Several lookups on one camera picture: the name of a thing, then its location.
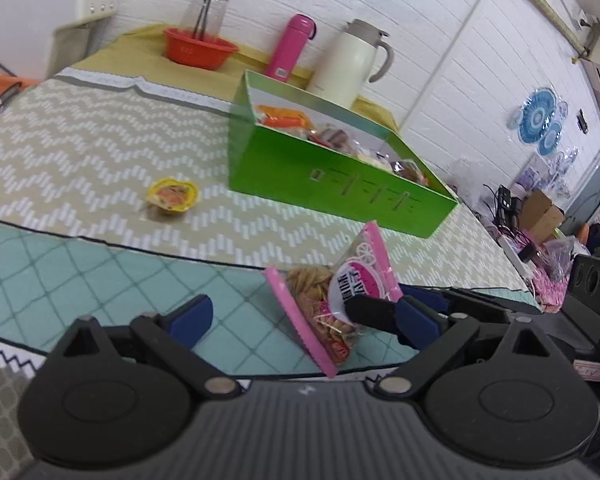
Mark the pink fried snack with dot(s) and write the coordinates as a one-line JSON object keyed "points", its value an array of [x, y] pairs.
{"points": [[314, 297]]}

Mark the blue wall decoration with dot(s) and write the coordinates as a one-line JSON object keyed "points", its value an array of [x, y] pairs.
{"points": [[540, 120]]}

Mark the cream thermal jug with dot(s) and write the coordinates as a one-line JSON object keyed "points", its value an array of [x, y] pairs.
{"points": [[358, 56]]}

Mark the pink thermos bottle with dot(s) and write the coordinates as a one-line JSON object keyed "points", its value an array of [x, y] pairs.
{"points": [[298, 32]]}

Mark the mustard yellow cloth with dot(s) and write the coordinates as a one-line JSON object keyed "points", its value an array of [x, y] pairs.
{"points": [[141, 53]]}

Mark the chevron patterned table mat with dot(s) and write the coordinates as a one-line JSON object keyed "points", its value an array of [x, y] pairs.
{"points": [[76, 156]]}

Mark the red plastic basket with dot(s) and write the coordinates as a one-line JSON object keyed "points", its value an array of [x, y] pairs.
{"points": [[183, 49]]}

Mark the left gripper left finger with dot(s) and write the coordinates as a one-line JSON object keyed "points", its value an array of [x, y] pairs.
{"points": [[168, 341]]}

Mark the yellow jelly cup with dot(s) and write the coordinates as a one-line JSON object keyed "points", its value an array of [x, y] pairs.
{"points": [[172, 196]]}

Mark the green cardboard box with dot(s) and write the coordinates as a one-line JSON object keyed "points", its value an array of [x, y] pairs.
{"points": [[290, 168]]}

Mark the teal grid floor mat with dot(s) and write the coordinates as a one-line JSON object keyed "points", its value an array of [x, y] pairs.
{"points": [[47, 281]]}

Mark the black straw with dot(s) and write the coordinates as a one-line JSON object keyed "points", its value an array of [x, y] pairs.
{"points": [[201, 23]]}

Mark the glass carafe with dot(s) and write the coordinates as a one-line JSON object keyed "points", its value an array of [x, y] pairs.
{"points": [[216, 17]]}

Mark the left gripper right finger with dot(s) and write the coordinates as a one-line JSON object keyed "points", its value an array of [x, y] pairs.
{"points": [[439, 339]]}

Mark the white water dispenser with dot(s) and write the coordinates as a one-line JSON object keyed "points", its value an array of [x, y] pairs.
{"points": [[39, 38]]}

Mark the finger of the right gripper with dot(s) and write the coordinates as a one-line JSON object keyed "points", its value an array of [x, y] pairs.
{"points": [[375, 313]]}

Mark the orange snack bag in box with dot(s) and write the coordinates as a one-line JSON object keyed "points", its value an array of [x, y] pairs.
{"points": [[277, 117]]}

